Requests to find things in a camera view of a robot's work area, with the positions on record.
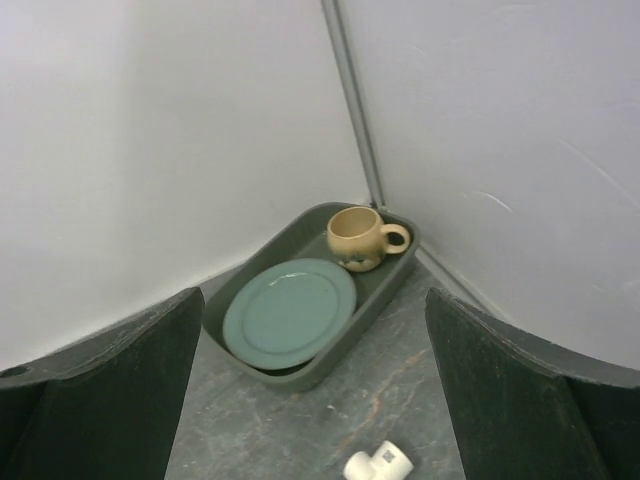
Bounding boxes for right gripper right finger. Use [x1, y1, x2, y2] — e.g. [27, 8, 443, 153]
[425, 288, 639, 479]

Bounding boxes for teal round plate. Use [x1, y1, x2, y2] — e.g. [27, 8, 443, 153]
[222, 258, 357, 370]

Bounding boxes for white pvc elbow right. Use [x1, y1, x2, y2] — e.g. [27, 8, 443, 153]
[343, 441, 414, 480]

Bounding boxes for dark green rectangular tray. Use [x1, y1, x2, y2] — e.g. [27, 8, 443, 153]
[203, 202, 420, 392]

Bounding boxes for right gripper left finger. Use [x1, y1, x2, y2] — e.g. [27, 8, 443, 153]
[1, 288, 204, 479]

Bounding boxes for beige ceramic mug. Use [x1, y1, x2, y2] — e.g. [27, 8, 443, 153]
[327, 206, 412, 273]

